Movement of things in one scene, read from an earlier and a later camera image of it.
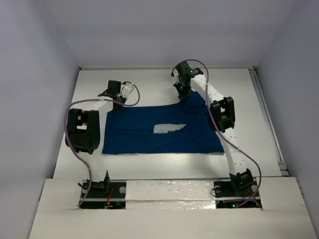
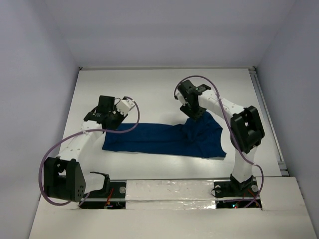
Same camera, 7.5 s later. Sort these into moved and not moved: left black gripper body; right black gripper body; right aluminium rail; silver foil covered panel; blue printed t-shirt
Moved: right black gripper body; left black gripper body; blue printed t-shirt
Not moved: silver foil covered panel; right aluminium rail
